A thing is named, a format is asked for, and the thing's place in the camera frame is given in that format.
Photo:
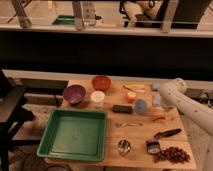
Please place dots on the black rectangular block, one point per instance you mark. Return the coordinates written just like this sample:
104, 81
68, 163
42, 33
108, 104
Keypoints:
122, 109

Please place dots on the light blue folded cloth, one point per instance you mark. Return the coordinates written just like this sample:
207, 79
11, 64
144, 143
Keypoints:
156, 100

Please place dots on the silver fork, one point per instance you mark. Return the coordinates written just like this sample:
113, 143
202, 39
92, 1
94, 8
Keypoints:
120, 124

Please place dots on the red bowl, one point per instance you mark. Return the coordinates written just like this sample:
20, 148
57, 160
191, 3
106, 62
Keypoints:
101, 82

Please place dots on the small black metal container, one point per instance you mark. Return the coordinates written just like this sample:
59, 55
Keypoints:
153, 147

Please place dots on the orange fruit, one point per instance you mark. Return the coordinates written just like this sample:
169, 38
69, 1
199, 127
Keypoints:
130, 96

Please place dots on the purple bowl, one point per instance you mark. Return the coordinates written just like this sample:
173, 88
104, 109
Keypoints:
74, 94

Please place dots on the green plastic tray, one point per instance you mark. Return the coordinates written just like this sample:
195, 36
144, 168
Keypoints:
78, 135

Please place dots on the white plastic cup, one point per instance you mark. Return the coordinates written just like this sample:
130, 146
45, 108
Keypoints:
97, 98

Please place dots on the wooden spoon utensil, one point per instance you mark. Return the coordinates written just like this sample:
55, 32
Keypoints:
135, 88

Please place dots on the orange red pepper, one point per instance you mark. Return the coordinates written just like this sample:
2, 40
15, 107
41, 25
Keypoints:
160, 117

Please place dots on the dark side table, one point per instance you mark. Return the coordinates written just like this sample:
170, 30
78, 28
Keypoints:
12, 117

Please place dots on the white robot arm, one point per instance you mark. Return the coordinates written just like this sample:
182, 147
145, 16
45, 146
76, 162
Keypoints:
173, 95

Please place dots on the silver measuring cup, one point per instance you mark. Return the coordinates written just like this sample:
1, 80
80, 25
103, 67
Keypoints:
124, 147

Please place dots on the bunch of dark grapes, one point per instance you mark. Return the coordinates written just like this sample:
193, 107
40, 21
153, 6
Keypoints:
173, 155

